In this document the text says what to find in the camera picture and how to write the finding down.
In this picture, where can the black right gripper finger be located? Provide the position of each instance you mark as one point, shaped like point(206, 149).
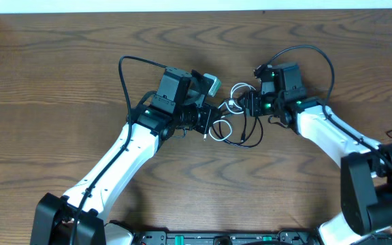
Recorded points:
point(247, 110)
point(242, 100)

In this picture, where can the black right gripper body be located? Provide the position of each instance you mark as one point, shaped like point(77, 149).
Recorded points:
point(246, 103)

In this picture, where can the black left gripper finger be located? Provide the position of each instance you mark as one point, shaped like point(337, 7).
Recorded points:
point(222, 113)
point(214, 128)

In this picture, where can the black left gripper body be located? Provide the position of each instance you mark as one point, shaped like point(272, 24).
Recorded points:
point(211, 118)

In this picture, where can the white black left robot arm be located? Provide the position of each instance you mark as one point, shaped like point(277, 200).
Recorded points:
point(80, 215)

